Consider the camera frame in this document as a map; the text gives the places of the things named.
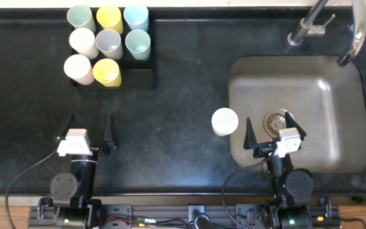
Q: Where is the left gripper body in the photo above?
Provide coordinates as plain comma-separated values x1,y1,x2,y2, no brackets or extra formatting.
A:
89,146,111,156

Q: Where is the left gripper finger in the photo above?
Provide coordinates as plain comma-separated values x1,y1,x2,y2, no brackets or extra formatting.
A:
62,113,76,138
102,114,119,151

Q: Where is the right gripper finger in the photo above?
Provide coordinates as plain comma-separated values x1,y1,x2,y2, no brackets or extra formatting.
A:
243,116,259,150
285,111,308,141

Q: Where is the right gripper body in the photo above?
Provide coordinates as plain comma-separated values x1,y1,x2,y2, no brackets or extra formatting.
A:
252,141,278,159

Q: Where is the white cup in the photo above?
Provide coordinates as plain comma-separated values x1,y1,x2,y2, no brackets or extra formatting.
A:
69,27,100,60
211,108,240,137

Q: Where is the pink cup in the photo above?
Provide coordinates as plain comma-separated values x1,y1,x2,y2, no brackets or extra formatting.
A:
63,53,95,86

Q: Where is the steel sink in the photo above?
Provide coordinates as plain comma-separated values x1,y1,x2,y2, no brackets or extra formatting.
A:
228,55,366,174

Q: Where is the yellow cup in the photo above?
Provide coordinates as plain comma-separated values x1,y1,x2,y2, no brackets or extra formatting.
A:
95,4,124,35
92,58,123,88

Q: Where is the black tray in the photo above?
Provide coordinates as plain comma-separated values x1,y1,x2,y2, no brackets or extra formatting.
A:
69,6,156,91

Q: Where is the grey cup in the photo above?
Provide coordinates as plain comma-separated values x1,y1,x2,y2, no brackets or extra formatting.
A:
95,29,124,60

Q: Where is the steel tap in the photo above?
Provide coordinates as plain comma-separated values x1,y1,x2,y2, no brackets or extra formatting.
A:
287,0,366,67

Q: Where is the green cup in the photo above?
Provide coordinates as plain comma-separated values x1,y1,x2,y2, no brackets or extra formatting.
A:
66,4,97,34
125,29,152,61

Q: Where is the blue cup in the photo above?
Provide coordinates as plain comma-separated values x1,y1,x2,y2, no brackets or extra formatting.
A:
123,3,150,32

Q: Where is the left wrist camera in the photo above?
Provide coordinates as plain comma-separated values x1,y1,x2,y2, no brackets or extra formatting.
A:
57,128,92,157

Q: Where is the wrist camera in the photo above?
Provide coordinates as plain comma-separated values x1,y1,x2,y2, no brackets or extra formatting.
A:
57,128,92,157
273,127,302,158

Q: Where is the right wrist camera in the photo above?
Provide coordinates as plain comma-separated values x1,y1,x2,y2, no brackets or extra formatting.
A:
273,127,302,158

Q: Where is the black cable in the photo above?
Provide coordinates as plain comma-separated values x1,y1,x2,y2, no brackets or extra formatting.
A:
220,149,278,229
4,150,58,229

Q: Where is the mounting rail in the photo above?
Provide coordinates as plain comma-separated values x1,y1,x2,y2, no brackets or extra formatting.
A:
27,203,366,229

